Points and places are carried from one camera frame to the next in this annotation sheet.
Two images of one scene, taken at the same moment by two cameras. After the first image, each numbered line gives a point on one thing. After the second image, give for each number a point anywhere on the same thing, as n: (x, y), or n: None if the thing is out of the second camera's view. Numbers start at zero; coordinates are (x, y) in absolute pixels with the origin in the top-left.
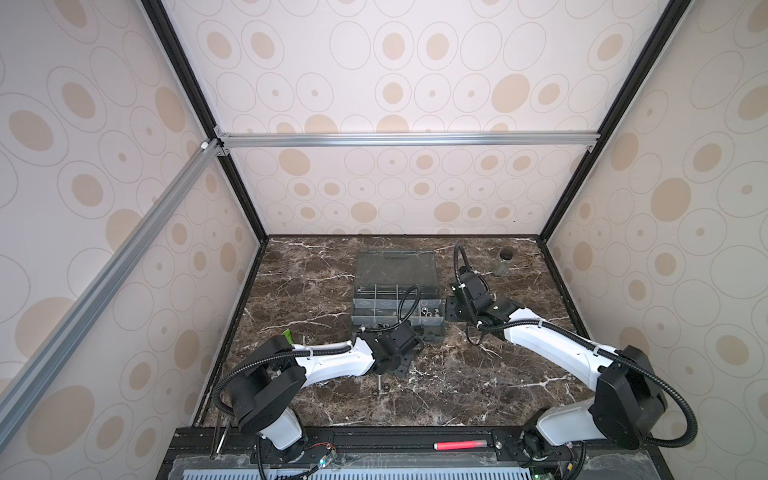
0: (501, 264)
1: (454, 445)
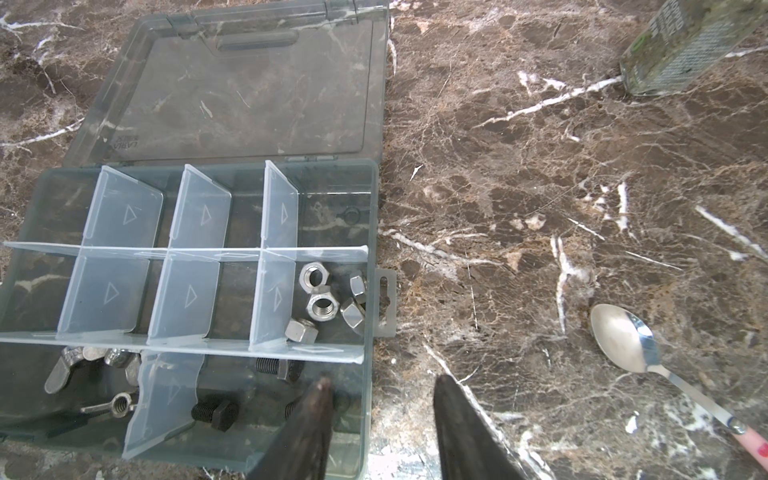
0: (683, 40)
1: None
